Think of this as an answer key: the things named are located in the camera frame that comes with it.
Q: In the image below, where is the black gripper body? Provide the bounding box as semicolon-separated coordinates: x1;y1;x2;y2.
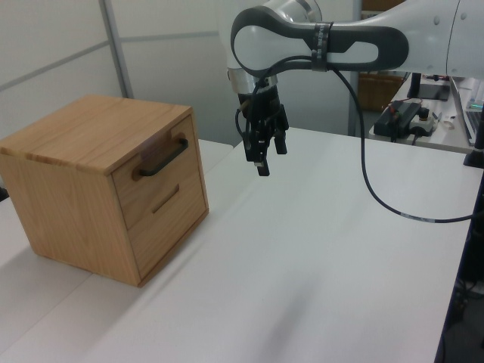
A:
237;85;284;126

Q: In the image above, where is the wooden drawer with black handle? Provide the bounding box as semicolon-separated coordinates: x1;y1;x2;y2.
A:
111;113;202;230

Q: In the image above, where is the wooden drawer cabinet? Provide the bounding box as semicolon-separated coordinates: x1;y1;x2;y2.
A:
0;94;210;289

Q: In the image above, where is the large cardboard box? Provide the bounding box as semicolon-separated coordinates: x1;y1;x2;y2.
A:
358;71;408;113

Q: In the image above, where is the black power unit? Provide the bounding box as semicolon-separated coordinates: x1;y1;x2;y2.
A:
374;101;424;143

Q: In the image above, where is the grey emergency stop button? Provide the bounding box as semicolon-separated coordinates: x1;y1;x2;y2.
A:
410;107;436;138

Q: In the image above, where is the black monitor stand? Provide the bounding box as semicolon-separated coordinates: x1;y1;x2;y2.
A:
407;72;451;101

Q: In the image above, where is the flat cardboard box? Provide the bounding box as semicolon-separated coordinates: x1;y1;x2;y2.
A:
361;0;402;11

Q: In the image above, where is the silver laptop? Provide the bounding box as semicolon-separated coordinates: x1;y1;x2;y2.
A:
448;75;484;147

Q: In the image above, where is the black cable strap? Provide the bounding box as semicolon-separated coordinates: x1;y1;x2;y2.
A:
312;21;334;73

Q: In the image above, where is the wooden drawer without handle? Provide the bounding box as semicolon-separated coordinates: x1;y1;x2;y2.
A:
126;165;210;285

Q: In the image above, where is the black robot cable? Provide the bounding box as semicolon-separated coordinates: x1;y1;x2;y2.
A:
236;55;476;224

